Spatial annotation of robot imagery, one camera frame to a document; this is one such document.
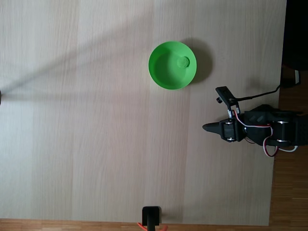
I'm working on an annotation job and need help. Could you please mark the green pompom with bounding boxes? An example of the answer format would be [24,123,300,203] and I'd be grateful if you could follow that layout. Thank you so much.
[177,56,190,69]

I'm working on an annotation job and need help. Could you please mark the green plastic bowl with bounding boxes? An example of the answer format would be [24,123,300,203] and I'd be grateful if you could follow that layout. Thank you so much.
[148,41,197,90]

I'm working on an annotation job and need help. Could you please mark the black table clamp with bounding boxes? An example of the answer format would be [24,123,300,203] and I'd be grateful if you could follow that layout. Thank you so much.
[137,206,169,231]

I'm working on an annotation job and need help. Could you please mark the black furniture with white label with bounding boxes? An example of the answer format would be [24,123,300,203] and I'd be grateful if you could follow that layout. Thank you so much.
[281,0,308,89]

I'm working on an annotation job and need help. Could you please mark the red white servo wire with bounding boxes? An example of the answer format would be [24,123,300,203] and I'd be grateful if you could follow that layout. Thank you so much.
[263,126,298,157]
[227,109,272,129]

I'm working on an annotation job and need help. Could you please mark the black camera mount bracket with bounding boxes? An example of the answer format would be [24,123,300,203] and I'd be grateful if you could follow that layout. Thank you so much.
[215,86,241,118]

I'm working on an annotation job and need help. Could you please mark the black camera cable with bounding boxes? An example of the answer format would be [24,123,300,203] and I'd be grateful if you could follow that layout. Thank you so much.
[237,83,287,101]

